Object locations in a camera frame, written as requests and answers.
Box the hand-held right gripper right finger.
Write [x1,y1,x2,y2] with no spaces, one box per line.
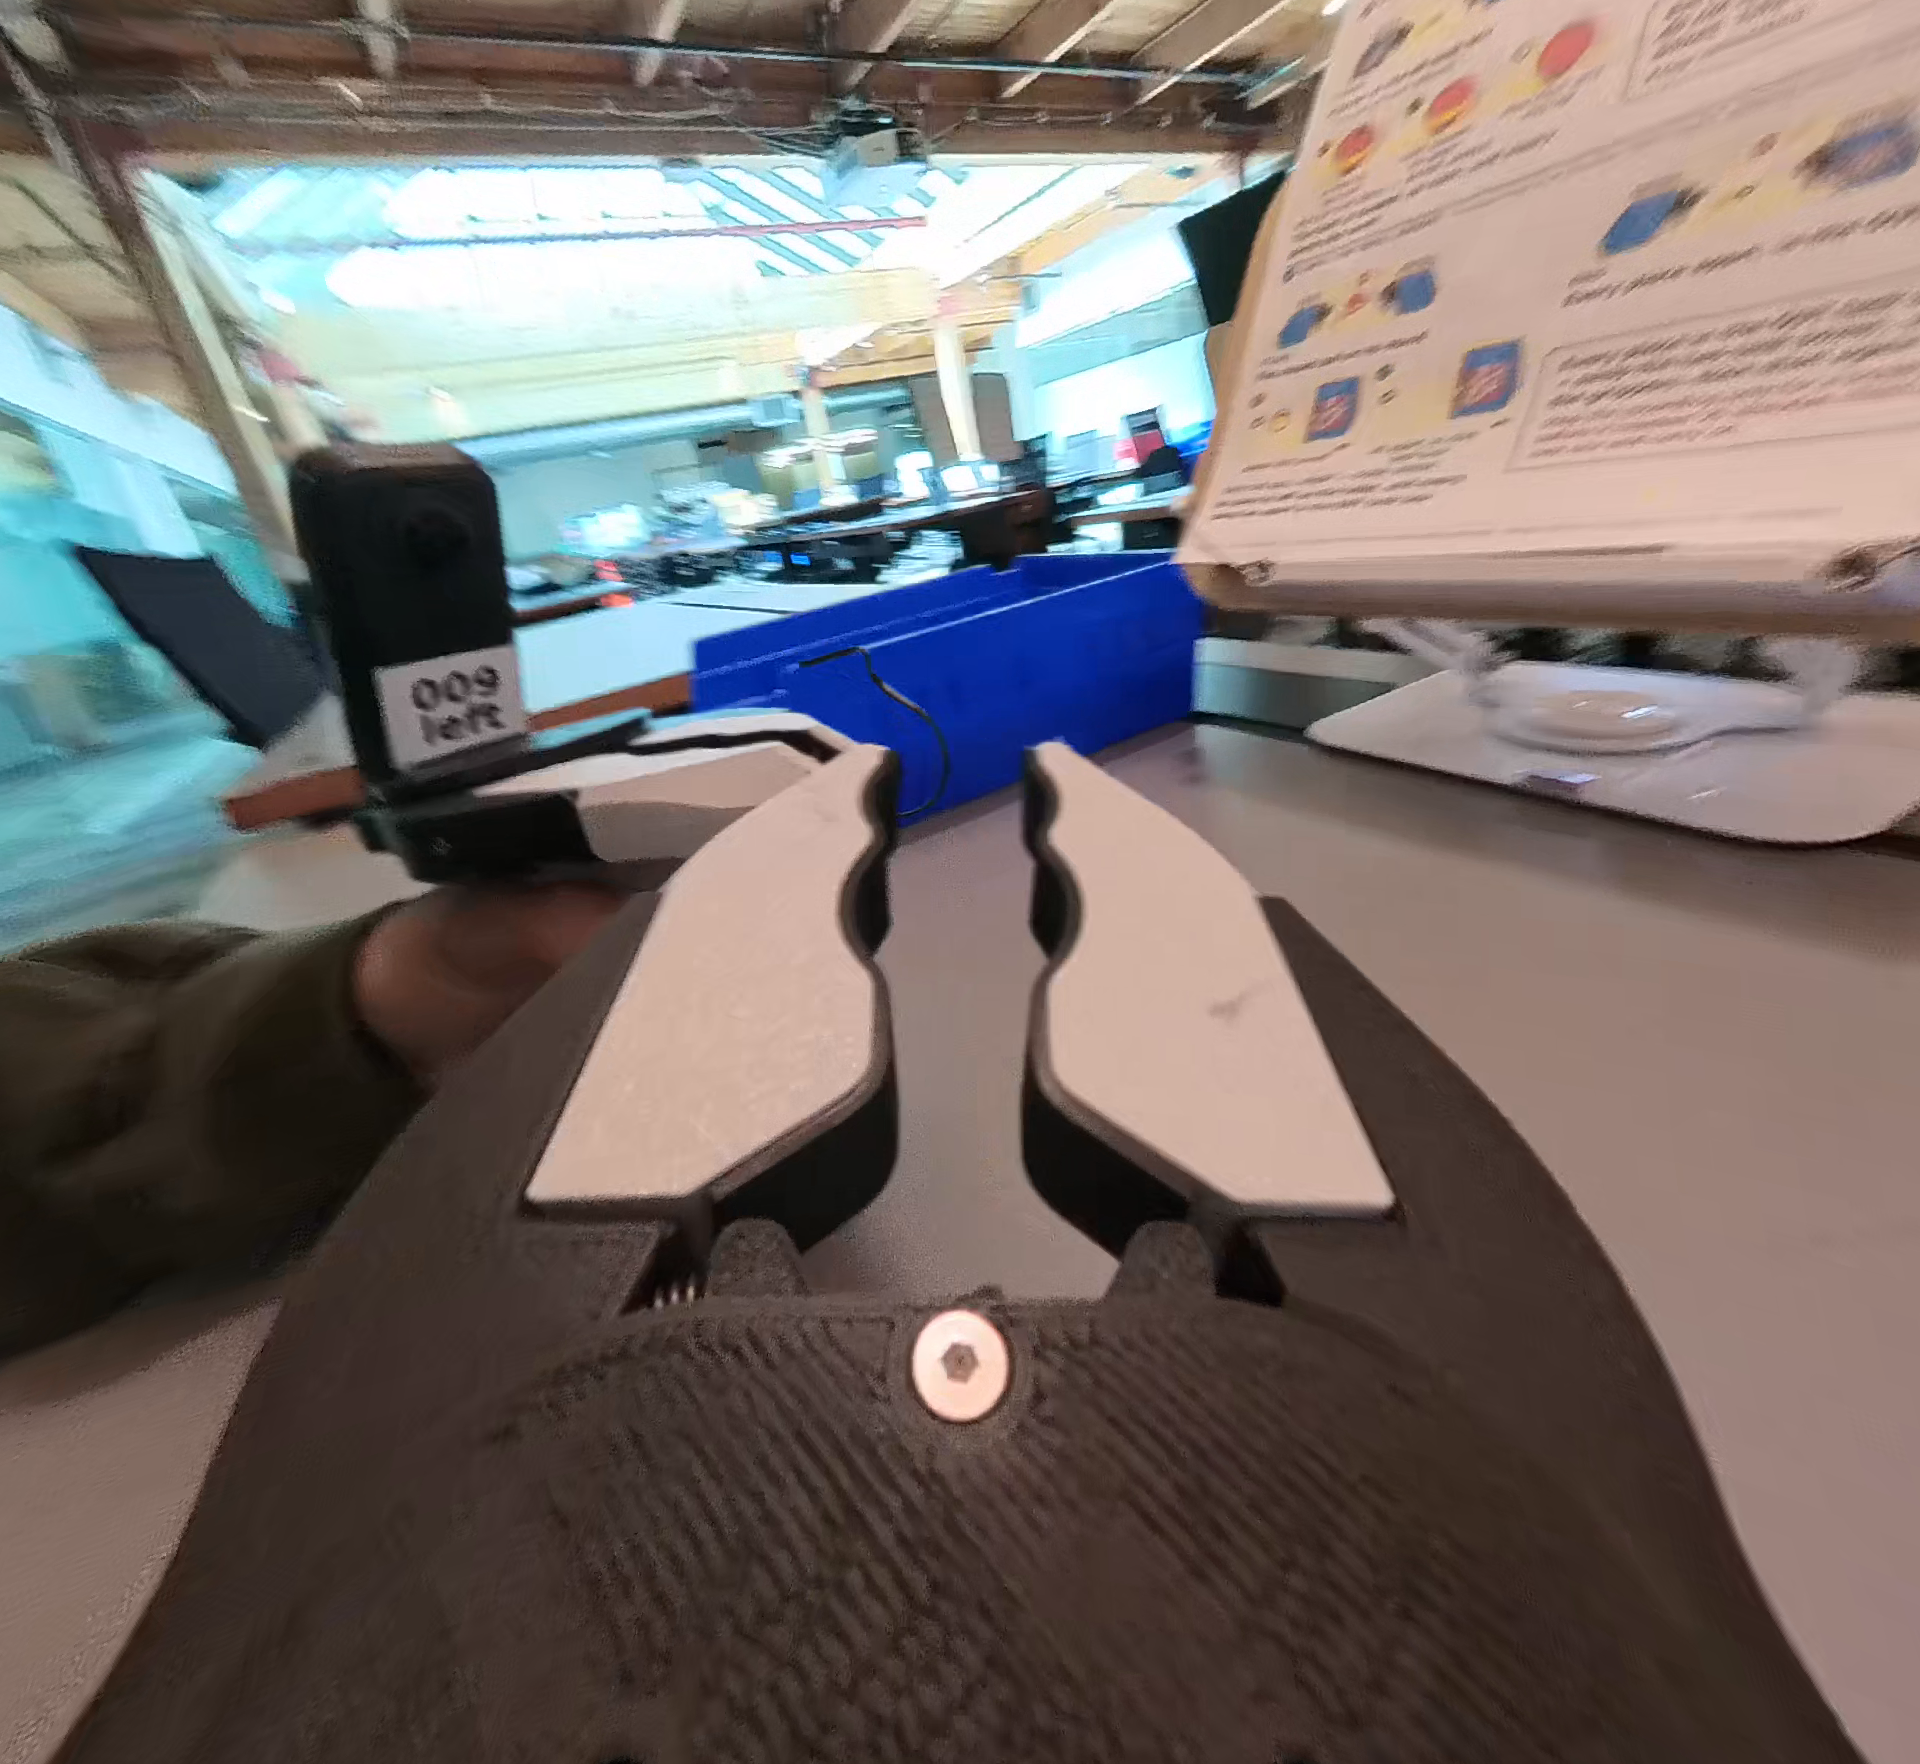
[1021,743,1398,1251]

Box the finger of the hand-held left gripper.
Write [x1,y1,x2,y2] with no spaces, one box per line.
[574,740,828,870]
[623,710,868,766]

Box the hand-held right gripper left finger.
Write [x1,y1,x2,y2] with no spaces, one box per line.
[525,743,902,1242]

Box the thin black cord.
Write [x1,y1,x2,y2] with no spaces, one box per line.
[799,647,957,826]

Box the black office chair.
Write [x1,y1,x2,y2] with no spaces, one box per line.
[75,540,328,750]

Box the long dark desk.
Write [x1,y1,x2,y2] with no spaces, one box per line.
[720,469,1191,569]

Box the blue plastic bin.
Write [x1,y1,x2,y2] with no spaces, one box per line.
[691,548,1212,824]

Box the ceiling mounted projector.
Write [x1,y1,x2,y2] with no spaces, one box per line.
[819,101,929,185]

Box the black monitor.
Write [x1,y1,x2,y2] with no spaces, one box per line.
[1176,182,1293,329]

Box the instruction board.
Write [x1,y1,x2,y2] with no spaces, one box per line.
[1176,0,1920,644]

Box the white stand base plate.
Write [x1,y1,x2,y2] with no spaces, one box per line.
[1303,654,1920,847]

